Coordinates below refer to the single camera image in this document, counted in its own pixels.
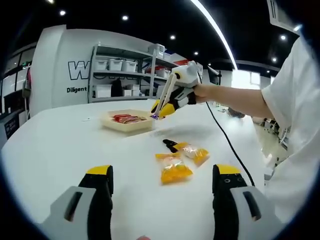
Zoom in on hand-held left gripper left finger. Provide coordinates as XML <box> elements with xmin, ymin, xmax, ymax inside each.
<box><xmin>41</xmin><ymin>164</ymin><xmax>115</xmax><ymax>240</ymax></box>

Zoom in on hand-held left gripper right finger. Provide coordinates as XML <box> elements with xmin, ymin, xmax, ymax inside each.
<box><xmin>212</xmin><ymin>163</ymin><xmax>283</xmax><ymax>240</ymax></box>

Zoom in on white food tongs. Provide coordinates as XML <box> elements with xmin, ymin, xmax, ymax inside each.
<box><xmin>149</xmin><ymin>71</ymin><xmax>180</xmax><ymax>118</ymax></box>

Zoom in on heap of assorted snacks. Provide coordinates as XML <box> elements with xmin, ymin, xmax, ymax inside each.
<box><xmin>111</xmin><ymin>113</ymin><xmax>148</xmax><ymax>125</ymax></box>

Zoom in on black dried fruit food packet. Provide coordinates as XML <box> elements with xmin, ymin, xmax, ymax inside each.
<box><xmin>162</xmin><ymin>138</ymin><xmax>180</xmax><ymax>153</ymax></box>

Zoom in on beige hexagonal food container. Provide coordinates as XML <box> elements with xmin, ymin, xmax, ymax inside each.
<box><xmin>100</xmin><ymin>108</ymin><xmax>157</xmax><ymax>133</ymax></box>

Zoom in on yellow food packet pale bun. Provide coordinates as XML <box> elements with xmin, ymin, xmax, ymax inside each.
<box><xmin>181</xmin><ymin>144</ymin><xmax>211</xmax><ymax>168</ymax></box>

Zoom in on person's right hand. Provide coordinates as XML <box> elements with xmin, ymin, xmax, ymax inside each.
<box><xmin>193</xmin><ymin>83</ymin><xmax>216</xmax><ymax>103</ymax></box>

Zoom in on black bag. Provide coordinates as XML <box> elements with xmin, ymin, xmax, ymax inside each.
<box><xmin>110</xmin><ymin>78</ymin><xmax>123</xmax><ymax>98</ymax></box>

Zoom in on white lidded storage bin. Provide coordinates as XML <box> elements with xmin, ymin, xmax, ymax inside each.
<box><xmin>108</xmin><ymin>58</ymin><xmax>124</xmax><ymax>72</ymax></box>
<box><xmin>123</xmin><ymin>59</ymin><xmax>138</xmax><ymax>73</ymax></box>
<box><xmin>94</xmin><ymin>59</ymin><xmax>109</xmax><ymax>72</ymax></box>

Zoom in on grey metal shelving rack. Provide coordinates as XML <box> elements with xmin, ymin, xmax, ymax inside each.
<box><xmin>87</xmin><ymin>44</ymin><xmax>201</xmax><ymax>104</ymax></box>

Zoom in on large white carton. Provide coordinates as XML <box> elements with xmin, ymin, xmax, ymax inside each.
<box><xmin>92</xmin><ymin>84</ymin><xmax>113</xmax><ymax>99</ymax></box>

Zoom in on dark grey object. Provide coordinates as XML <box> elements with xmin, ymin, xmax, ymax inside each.
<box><xmin>227</xmin><ymin>107</ymin><xmax>247</xmax><ymax>120</ymax></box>

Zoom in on group of ceiling lights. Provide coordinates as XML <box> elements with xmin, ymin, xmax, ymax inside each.
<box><xmin>47</xmin><ymin>0</ymin><xmax>301</xmax><ymax>68</ymax></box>

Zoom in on person in white shirt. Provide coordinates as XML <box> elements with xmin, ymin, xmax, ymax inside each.
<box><xmin>261</xmin><ymin>37</ymin><xmax>320</xmax><ymax>223</ymax></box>

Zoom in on grey counter with dark sign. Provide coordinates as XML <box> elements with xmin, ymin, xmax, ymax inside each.
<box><xmin>0</xmin><ymin>112</ymin><xmax>25</xmax><ymax>148</ymax></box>

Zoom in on white ceiling air vent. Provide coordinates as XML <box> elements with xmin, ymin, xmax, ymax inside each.
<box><xmin>266</xmin><ymin>0</ymin><xmax>302</xmax><ymax>31</ymax></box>

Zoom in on hanging tote bag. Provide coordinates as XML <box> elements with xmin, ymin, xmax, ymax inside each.
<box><xmin>22</xmin><ymin>68</ymin><xmax>32</xmax><ymax>101</ymax></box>

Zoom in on black cable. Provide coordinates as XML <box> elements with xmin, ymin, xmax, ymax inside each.
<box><xmin>204</xmin><ymin>100</ymin><xmax>256</xmax><ymax>188</ymax></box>

